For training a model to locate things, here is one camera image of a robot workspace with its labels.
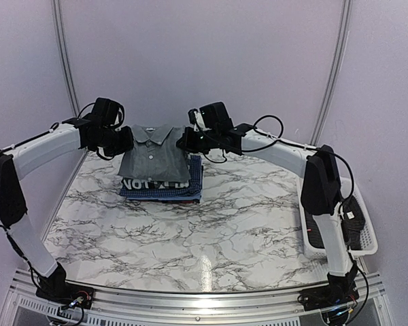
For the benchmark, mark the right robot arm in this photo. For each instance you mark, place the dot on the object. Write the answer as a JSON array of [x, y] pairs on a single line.
[[321, 195]]

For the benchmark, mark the right aluminium corner post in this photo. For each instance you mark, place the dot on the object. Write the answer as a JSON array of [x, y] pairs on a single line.
[[335, 68]]

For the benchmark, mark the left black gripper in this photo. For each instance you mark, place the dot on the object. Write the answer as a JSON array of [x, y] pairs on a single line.
[[127, 143]]

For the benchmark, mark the grey long sleeve shirt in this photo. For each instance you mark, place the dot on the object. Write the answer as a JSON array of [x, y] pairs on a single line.
[[155, 156]]

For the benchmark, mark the aluminium front frame rail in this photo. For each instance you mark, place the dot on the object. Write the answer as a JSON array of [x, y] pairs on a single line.
[[130, 307]]

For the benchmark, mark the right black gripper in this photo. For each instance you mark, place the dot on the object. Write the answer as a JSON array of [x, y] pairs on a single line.
[[185, 142]]

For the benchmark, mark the white plastic laundry basket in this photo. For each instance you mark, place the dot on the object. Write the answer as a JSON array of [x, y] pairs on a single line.
[[362, 236]]

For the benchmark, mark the blue shirt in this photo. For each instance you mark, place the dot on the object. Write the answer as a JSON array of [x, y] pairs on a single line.
[[167, 191]]

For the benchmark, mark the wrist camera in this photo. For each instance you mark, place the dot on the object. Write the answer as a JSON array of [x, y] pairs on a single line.
[[213, 116], [107, 113]]

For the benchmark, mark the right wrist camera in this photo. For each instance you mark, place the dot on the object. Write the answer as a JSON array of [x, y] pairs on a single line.
[[213, 116]]

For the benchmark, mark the black white plaid shirt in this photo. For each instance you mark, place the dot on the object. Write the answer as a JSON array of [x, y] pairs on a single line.
[[144, 185]]

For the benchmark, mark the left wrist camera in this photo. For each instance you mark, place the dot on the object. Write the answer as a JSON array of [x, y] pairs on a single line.
[[107, 113]]

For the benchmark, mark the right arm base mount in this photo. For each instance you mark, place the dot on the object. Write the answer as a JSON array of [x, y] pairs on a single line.
[[327, 296]]

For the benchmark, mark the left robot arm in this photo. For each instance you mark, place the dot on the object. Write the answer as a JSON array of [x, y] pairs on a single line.
[[26, 167]]

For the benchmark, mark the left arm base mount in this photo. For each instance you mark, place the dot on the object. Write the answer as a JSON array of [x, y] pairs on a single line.
[[69, 295]]

